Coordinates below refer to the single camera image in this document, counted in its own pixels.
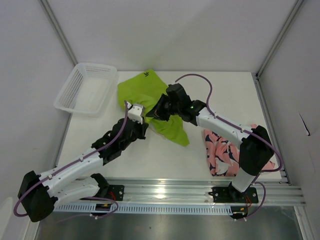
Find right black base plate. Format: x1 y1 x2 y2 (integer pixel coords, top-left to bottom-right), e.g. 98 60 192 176
208 186 259 204

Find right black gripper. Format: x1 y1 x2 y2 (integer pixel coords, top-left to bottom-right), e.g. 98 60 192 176
146 94 181 123

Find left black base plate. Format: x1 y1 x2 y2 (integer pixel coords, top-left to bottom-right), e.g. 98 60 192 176
100 185 125 202

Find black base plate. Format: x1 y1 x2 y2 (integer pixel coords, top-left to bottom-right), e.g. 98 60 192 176
100 185 125 202
208 186 259 204

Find left aluminium frame post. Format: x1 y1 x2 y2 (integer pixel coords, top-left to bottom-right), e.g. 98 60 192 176
38 0 78 66

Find beige drawstring cord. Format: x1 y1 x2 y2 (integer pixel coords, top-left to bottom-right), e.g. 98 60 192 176
148 126 167 140

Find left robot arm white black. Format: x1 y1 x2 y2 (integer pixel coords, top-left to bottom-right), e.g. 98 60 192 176
17 118 149 223

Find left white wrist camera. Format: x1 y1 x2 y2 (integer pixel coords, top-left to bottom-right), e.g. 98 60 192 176
126 102 145 125

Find white plastic basket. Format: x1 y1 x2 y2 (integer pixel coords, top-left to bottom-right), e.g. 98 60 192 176
53 62 118 117

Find aluminium frame post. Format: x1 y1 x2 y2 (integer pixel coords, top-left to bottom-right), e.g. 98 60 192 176
38 0 78 66
255 0 307 80

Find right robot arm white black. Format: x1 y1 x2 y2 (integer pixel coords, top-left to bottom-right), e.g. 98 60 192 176
146 83 274 202

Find right aluminium frame post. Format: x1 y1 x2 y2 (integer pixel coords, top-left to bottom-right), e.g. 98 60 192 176
255 0 307 80

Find pink shark print shorts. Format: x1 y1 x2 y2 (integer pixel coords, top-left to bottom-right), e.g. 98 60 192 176
203 129 276 177

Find white slotted cable duct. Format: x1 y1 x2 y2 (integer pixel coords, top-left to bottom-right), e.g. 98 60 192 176
54 202 233 216

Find aluminium mounting rail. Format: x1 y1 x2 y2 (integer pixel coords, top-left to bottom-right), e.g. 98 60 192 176
54 177 307 206

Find lime green shorts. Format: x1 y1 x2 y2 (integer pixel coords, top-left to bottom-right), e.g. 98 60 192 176
117 69 190 147

